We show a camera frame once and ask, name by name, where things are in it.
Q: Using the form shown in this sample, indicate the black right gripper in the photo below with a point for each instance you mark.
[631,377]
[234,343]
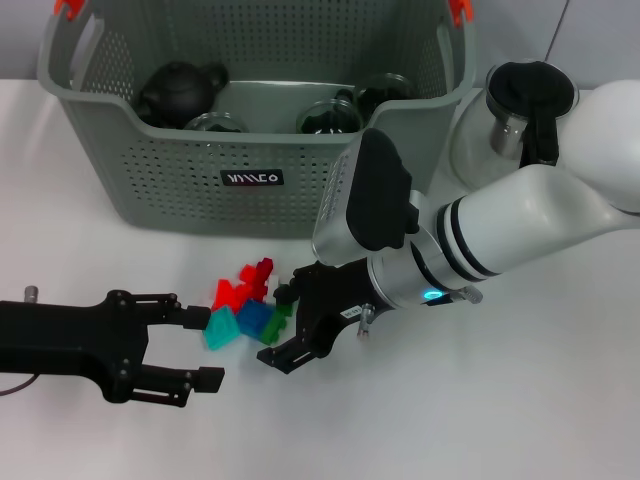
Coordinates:
[340,290]

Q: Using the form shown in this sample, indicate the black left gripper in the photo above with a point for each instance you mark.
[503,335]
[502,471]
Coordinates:
[75,340]

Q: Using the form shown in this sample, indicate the green toy block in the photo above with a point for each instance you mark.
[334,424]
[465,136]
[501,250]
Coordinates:
[274,331]
[286,311]

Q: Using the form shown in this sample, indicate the white and silver right robot arm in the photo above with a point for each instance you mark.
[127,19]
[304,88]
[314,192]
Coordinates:
[525,225]

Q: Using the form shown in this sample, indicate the blue toy block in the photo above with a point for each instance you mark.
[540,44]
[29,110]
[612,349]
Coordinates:
[255,319]

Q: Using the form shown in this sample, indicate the teal toy block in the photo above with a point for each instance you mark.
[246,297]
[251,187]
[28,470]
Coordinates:
[222,330]

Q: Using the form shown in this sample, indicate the coral red toy block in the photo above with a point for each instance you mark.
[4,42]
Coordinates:
[227,295]

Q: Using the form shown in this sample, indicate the grey perforated storage basket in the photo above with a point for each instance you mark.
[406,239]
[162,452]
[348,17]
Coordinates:
[200,200]

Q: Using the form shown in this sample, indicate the black teapot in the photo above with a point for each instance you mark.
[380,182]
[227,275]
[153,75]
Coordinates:
[177,92]

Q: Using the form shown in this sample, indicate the glass carafe with black lid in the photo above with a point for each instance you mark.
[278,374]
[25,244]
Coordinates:
[530,85]

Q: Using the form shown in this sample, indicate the black right wrist camera housing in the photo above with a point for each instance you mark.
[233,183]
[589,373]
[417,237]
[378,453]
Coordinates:
[375,200]

